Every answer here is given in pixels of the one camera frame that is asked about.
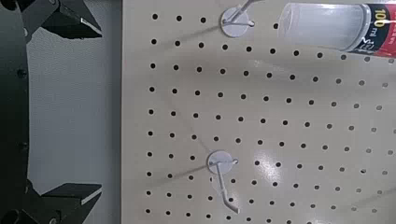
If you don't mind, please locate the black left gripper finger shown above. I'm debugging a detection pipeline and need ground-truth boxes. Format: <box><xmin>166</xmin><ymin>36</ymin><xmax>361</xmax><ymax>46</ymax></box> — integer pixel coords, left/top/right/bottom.
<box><xmin>18</xmin><ymin>182</ymin><xmax>104</xmax><ymax>224</ymax></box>
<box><xmin>17</xmin><ymin>0</ymin><xmax>104</xmax><ymax>41</ymax></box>

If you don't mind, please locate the grey back panel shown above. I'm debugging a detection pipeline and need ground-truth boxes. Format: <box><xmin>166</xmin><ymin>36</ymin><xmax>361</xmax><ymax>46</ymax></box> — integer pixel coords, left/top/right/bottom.
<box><xmin>26</xmin><ymin>0</ymin><xmax>123</xmax><ymax>224</ymax></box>

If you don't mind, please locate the white pegboard hook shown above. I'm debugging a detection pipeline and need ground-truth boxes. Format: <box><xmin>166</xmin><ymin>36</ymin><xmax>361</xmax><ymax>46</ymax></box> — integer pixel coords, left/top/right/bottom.
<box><xmin>205</xmin><ymin>149</ymin><xmax>241</xmax><ymax>216</ymax></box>
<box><xmin>219</xmin><ymin>0</ymin><xmax>260</xmax><ymax>39</ymax></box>

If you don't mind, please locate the cream perforated pegboard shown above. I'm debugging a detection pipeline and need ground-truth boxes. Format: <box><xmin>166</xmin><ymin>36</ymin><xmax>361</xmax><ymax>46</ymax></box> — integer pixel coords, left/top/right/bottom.
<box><xmin>120</xmin><ymin>0</ymin><xmax>396</xmax><ymax>224</ymax></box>

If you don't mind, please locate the red white sealant tube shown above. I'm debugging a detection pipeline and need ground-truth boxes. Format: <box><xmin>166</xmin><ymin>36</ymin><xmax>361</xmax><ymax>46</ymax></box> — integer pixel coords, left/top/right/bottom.
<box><xmin>276</xmin><ymin>2</ymin><xmax>396</xmax><ymax>59</ymax></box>

